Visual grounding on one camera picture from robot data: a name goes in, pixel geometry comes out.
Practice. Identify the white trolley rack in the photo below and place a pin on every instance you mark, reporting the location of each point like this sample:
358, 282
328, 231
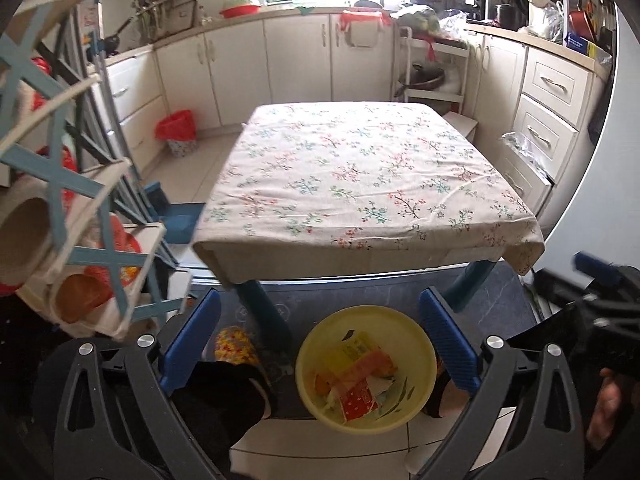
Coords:
452, 50

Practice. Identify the green vegetables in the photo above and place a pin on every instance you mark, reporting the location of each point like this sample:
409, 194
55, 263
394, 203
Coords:
417, 20

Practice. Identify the red packet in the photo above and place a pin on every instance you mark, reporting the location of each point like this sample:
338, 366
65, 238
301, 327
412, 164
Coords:
357, 400

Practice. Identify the black countertop appliance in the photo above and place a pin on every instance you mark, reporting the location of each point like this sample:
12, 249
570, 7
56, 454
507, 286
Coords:
467, 5

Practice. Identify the green cloth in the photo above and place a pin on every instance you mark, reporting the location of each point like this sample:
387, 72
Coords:
307, 9

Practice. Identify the wall utensil rack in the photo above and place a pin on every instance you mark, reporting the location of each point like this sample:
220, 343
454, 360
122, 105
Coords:
170, 10

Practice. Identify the silver foil bag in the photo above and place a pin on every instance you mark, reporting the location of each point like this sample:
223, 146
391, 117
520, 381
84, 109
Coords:
527, 155

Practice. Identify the black mug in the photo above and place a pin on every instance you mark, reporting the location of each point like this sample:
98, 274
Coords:
505, 17

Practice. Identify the red basin with cover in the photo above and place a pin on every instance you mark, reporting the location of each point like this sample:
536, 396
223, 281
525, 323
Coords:
241, 9

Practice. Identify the black frying pan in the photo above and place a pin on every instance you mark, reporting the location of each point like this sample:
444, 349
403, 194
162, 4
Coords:
112, 42

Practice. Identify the person's right leg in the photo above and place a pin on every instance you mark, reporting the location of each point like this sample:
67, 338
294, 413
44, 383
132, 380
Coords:
447, 400

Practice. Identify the red bag waste bin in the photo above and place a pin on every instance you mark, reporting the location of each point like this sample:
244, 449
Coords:
175, 130

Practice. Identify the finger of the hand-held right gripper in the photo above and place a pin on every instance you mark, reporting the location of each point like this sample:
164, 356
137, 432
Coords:
565, 287
595, 265

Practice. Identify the floral slipper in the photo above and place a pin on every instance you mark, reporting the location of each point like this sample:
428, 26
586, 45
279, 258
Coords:
442, 365
235, 345

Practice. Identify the beige lined slipper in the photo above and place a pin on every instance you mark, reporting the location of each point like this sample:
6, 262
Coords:
25, 240

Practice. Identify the dark floor mat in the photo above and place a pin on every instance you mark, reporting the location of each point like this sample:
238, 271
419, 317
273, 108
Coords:
380, 290

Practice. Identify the person's left leg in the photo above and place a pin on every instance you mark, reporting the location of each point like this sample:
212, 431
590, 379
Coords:
220, 395

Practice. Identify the white fridge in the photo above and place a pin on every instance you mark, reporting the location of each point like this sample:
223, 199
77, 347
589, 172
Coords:
610, 160

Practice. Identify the white base cabinets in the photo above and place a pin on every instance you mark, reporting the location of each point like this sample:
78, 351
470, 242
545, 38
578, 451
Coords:
295, 55

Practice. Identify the floral tablecloth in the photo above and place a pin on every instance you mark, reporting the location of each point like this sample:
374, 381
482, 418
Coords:
350, 185

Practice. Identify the blue cross shoe rack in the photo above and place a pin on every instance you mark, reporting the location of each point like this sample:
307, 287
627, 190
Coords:
45, 170

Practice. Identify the white kettle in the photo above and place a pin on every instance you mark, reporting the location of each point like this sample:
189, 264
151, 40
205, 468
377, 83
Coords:
539, 12

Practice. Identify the white plastic bag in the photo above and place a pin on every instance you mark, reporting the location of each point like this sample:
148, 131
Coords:
387, 389

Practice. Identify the white drawer unit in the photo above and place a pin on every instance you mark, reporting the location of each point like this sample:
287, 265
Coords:
545, 105

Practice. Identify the yellow plastic basin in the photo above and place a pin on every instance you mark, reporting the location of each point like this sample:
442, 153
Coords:
320, 325

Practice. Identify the yellow wrapper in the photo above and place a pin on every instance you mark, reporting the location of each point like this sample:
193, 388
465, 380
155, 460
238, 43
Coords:
350, 347

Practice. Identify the blue box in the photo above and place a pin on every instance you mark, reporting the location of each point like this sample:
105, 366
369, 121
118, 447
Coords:
577, 42

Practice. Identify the red hanging bag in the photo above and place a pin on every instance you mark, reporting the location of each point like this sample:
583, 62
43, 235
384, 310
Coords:
362, 17

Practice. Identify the person's right hand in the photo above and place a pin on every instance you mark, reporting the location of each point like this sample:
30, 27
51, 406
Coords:
607, 405

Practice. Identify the teal leg table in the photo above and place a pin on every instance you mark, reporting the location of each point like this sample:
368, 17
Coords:
265, 310

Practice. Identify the small orange peel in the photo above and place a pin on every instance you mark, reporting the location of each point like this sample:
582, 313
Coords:
322, 382

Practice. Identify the red slipper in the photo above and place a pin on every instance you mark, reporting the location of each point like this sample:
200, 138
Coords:
117, 250

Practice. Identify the person's leg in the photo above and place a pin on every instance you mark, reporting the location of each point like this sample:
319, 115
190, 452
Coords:
220, 395
447, 400

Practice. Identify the white stool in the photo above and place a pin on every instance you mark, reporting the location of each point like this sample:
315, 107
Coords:
460, 125

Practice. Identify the orange lined slipper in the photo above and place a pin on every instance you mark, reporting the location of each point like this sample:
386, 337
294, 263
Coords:
82, 297

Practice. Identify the red pot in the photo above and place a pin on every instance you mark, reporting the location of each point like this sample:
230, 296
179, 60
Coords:
581, 26

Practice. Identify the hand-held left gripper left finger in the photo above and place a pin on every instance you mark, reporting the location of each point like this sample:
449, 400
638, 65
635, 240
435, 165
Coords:
192, 340

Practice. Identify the black wok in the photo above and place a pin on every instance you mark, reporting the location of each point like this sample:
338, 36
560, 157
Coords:
422, 80

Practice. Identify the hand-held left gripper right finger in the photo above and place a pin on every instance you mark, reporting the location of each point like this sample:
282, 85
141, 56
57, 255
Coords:
447, 340

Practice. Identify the clear plastic bag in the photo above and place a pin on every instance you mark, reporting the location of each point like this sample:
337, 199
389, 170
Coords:
454, 24

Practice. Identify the blue dustpan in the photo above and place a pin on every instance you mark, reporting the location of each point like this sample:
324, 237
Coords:
177, 217

